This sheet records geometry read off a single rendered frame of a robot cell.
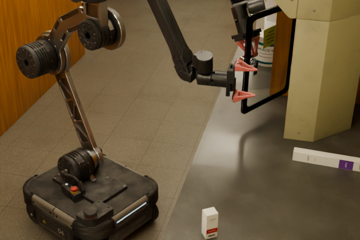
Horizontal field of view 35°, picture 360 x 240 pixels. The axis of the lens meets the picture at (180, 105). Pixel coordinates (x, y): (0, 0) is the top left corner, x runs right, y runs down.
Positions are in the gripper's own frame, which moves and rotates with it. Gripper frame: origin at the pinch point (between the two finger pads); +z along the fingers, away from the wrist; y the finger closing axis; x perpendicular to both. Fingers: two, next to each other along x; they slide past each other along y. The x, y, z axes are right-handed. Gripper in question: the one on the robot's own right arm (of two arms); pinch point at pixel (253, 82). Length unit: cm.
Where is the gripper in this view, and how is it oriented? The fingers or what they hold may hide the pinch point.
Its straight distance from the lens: 200.0
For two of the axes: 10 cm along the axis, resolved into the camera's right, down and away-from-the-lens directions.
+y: 0.1, -8.9, -4.5
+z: 9.7, 1.2, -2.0
